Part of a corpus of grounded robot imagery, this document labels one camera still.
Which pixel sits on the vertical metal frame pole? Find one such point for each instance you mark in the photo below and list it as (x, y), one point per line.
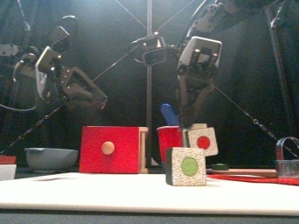
(148, 96)

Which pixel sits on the toy sushi red centre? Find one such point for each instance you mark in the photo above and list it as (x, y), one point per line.
(202, 142)

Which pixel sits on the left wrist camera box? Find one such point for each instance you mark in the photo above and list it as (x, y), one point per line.
(61, 35)

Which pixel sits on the small dark green lid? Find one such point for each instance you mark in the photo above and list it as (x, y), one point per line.
(219, 166)

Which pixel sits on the white cutting board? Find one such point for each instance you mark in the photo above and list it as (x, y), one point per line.
(147, 194)

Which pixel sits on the grey bowl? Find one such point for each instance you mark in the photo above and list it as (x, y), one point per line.
(51, 159)

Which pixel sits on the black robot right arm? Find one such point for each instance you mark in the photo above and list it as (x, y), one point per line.
(222, 16)

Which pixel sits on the toy sushi green centre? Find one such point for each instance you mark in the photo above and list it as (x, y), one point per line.
(187, 166)

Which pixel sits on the red plastic cup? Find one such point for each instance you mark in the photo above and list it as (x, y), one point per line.
(170, 140)

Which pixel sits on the red and white block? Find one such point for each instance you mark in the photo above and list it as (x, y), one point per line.
(7, 167)

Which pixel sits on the blue plastic utensil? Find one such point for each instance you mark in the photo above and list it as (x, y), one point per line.
(170, 114)

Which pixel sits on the red plate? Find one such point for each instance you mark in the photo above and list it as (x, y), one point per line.
(260, 179)

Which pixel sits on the black webcam on pole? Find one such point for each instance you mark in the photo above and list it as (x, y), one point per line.
(154, 55)

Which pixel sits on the wooden board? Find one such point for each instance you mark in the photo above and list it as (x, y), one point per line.
(248, 172)

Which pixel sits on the slanted black frame strut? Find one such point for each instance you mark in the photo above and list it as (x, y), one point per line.
(279, 70)

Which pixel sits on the red wooden box with knob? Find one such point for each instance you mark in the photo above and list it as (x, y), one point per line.
(111, 150)

